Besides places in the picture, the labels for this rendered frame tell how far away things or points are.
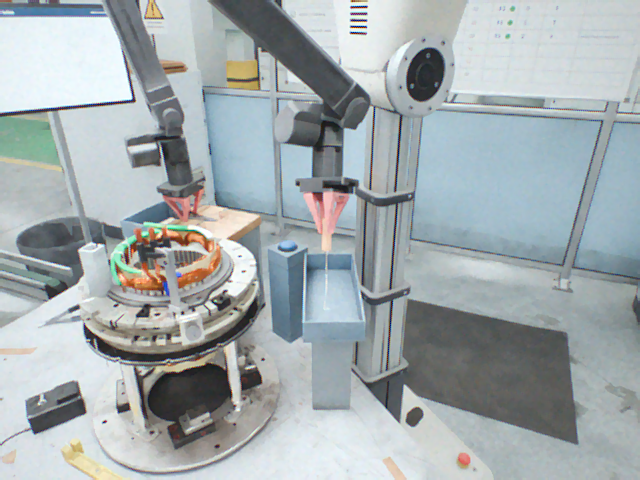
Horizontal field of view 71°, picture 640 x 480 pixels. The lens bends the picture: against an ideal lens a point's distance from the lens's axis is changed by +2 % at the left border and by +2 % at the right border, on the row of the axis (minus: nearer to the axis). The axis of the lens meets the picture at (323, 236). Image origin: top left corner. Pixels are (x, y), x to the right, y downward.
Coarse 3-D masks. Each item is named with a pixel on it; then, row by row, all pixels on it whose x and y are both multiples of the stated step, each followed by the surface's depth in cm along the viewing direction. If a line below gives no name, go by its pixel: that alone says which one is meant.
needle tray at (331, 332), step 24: (312, 264) 99; (336, 264) 99; (312, 288) 93; (336, 288) 93; (312, 312) 85; (336, 312) 85; (360, 312) 81; (312, 336) 78; (336, 336) 78; (360, 336) 78; (312, 360) 89; (336, 360) 90; (312, 384) 92; (336, 384) 92; (312, 408) 95; (336, 408) 95
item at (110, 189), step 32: (192, 96) 307; (64, 128) 316; (96, 128) 304; (128, 128) 293; (192, 128) 312; (96, 160) 317; (128, 160) 305; (160, 160) 294; (192, 160) 318; (96, 192) 330; (128, 192) 317
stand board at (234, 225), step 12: (216, 216) 117; (228, 216) 117; (240, 216) 117; (252, 216) 117; (156, 228) 110; (216, 228) 110; (228, 228) 110; (240, 228) 110; (252, 228) 115; (228, 240) 106
